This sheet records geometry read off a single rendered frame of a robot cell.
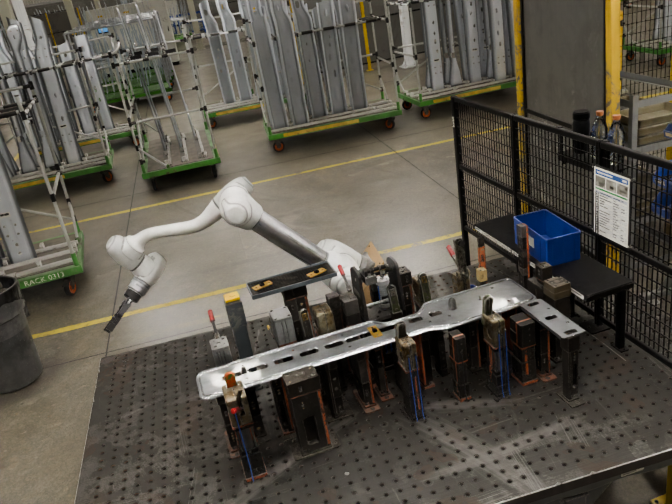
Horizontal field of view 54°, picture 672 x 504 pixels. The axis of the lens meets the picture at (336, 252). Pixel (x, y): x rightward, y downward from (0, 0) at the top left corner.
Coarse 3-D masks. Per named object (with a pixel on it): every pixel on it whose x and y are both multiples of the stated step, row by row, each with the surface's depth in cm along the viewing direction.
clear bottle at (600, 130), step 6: (600, 114) 266; (600, 120) 267; (594, 126) 269; (600, 126) 267; (606, 126) 268; (594, 132) 269; (600, 132) 268; (606, 132) 268; (600, 138) 269; (606, 138) 269; (594, 150) 272; (594, 156) 273
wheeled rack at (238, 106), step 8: (216, 16) 1144; (184, 24) 1141; (184, 32) 1061; (224, 32) 1102; (232, 32) 1103; (248, 56) 1183; (192, 64) 1082; (208, 64) 1174; (232, 72) 1184; (248, 72) 1192; (304, 88) 1166; (200, 96) 1103; (256, 96) 1175; (208, 104) 1192; (216, 104) 1166; (224, 104) 1148; (232, 104) 1149; (240, 104) 1129; (248, 104) 1131; (256, 104) 1124; (208, 112) 1120; (216, 112) 1116; (224, 112) 1118; (232, 112) 1120
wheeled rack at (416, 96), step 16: (400, 0) 968; (416, 0) 926; (432, 0) 933; (416, 64) 926; (512, 80) 980; (400, 96) 1018; (416, 96) 976; (432, 96) 956; (448, 96) 953; (464, 96) 959
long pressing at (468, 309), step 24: (480, 288) 278; (504, 288) 275; (432, 312) 267; (456, 312) 264; (480, 312) 261; (336, 336) 261; (384, 336) 256; (240, 360) 255; (264, 360) 253; (312, 360) 248; (336, 360) 248; (216, 384) 243
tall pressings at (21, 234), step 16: (0, 160) 567; (0, 176) 566; (0, 192) 570; (0, 208) 574; (16, 208) 581; (0, 224) 578; (16, 224) 581; (16, 240) 586; (0, 256) 592; (16, 256) 590; (32, 256) 596
